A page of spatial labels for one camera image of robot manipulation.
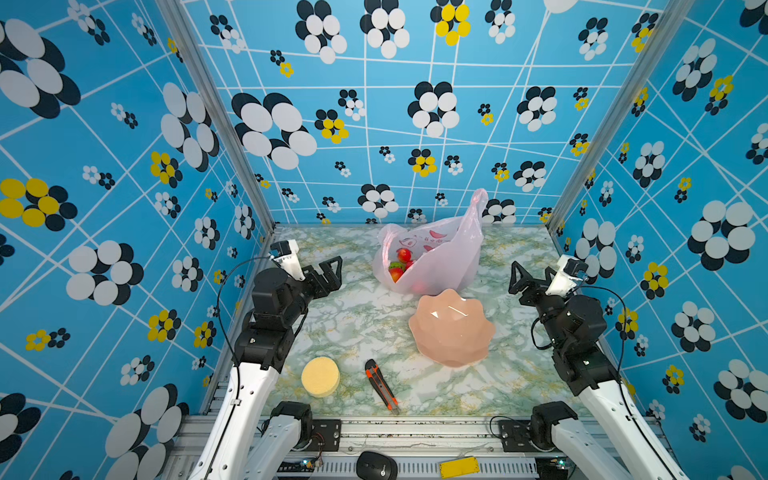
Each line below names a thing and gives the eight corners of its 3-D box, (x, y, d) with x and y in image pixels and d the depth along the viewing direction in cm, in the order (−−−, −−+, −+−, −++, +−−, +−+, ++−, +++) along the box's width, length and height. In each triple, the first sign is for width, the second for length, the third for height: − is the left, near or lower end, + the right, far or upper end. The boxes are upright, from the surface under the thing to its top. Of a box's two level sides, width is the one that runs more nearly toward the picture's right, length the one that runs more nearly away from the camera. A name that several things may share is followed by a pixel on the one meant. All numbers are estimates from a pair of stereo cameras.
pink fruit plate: (431, 380, 84) (432, 374, 80) (403, 311, 98) (403, 303, 94) (500, 354, 89) (505, 347, 85) (464, 292, 103) (467, 283, 98)
